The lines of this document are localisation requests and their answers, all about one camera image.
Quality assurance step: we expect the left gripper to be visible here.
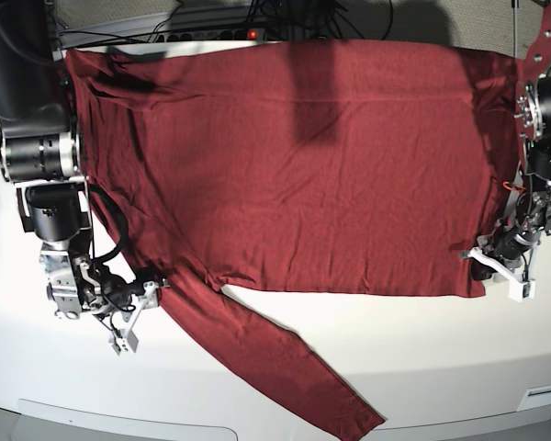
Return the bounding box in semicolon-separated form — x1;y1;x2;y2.
470;220;540;281

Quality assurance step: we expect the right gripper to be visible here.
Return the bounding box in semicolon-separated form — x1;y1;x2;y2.
39;245;168;322

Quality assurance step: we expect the dark red long-sleeve shirt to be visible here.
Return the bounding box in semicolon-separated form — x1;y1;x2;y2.
65;40;518;440

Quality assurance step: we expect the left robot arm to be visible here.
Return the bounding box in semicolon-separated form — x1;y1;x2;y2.
464;1;551;287

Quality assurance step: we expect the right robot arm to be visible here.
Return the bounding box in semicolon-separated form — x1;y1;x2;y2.
0;1;165;323

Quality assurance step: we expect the white label plate on table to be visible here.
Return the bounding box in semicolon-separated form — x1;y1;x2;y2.
517;386;551;412

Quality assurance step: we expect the thin white vertical pole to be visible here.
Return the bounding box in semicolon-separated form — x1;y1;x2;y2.
511;0;520;59

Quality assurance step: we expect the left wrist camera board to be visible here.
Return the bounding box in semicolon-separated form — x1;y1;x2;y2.
508;279;536;302

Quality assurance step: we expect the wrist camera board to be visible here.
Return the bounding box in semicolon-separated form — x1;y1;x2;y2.
108;329;139;356
508;279;536;302

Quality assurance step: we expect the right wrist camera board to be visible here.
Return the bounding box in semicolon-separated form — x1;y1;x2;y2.
108;329;139;356

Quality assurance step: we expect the black power strip red switch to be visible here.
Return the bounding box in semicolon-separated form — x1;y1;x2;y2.
152;28;263;43

